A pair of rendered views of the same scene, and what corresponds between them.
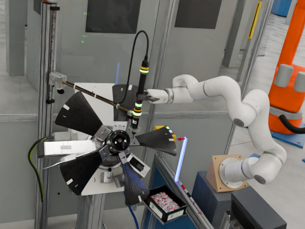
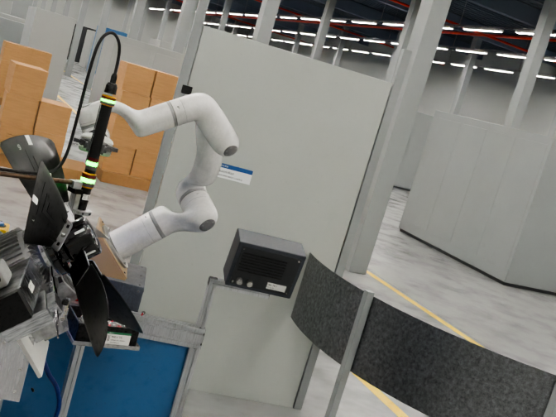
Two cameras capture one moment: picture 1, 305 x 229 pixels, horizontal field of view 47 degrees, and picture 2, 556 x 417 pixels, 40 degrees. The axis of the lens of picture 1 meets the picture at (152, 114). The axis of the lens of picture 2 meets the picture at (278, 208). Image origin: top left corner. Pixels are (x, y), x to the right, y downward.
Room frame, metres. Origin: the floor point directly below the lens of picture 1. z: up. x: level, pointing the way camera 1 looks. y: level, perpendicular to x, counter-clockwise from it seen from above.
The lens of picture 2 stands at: (0.73, 2.22, 1.78)
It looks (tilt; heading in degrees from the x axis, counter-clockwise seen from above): 8 degrees down; 281
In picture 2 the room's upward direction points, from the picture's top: 16 degrees clockwise
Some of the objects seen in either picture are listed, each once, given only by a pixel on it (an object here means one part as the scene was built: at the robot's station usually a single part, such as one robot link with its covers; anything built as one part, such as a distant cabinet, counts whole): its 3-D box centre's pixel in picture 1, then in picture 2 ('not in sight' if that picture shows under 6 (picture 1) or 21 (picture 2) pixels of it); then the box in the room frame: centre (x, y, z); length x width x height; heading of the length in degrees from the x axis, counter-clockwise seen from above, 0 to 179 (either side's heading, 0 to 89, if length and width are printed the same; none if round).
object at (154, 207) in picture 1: (164, 202); (102, 326); (1.68, -0.17, 0.85); 0.22 x 0.17 x 0.07; 41
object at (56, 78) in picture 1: (57, 79); not in sight; (2.05, 0.63, 1.35); 0.10 x 0.07 x 0.08; 61
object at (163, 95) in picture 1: (158, 96); (96, 142); (1.80, -0.01, 1.46); 0.11 x 0.10 x 0.07; 116
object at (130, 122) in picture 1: (134, 121); (80, 197); (1.75, 0.09, 1.31); 0.09 x 0.07 x 0.10; 61
